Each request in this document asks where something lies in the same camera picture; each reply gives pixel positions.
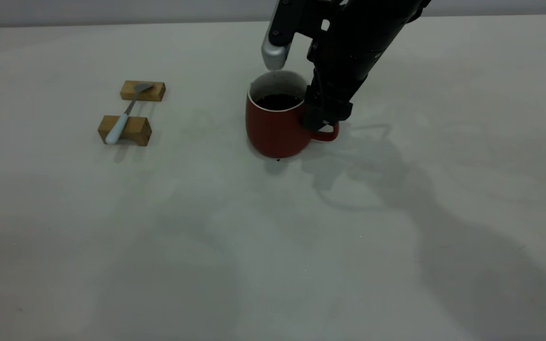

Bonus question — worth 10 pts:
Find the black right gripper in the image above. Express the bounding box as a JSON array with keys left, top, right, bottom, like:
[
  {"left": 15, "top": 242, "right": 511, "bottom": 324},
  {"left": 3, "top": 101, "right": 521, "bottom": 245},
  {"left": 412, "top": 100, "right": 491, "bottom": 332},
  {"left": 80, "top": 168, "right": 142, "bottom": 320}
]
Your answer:
[{"left": 301, "top": 19, "right": 398, "bottom": 132}]

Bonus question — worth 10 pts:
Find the red ceramic mug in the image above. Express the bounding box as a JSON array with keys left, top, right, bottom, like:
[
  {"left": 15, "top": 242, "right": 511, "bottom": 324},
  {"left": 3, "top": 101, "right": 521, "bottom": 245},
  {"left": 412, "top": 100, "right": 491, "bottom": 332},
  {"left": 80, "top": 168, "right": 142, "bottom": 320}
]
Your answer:
[{"left": 246, "top": 70, "right": 340, "bottom": 159}]

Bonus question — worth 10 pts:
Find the spoon with pale blue handle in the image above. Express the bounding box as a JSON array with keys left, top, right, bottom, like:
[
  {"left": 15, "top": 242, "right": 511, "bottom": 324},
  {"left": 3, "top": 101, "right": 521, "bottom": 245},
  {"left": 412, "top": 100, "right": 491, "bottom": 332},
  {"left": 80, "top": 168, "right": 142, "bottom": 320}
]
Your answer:
[{"left": 105, "top": 82, "right": 154, "bottom": 145}]

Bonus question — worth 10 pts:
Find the dark coffee liquid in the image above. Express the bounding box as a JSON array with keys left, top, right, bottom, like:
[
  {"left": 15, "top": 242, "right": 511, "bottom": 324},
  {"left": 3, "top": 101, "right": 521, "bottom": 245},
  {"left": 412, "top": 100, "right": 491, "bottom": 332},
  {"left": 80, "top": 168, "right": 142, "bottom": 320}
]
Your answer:
[{"left": 255, "top": 94, "right": 302, "bottom": 111}]

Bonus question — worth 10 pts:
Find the flat rectangular wooden block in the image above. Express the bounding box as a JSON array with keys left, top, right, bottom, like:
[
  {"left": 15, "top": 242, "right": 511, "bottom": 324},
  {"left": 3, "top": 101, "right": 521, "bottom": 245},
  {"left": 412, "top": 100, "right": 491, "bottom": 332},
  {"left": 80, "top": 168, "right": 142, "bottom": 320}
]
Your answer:
[{"left": 120, "top": 81, "right": 166, "bottom": 102}]

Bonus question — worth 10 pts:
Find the arch-shaped wooden block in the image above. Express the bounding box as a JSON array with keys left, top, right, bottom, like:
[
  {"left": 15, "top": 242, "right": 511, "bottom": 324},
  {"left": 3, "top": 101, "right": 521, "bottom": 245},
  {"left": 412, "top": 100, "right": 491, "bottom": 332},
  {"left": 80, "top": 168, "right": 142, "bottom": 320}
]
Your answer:
[{"left": 98, "top": 115, "right": 153, "bottom": 147}]

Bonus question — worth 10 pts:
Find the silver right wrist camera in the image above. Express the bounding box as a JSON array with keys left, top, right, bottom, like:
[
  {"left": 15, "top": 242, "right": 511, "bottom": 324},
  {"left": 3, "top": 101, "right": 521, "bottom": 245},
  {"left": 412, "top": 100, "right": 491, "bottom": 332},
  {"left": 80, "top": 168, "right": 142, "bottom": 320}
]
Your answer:
[{"left": 261, "top": 0, "right": 305, "bottom": 72}]

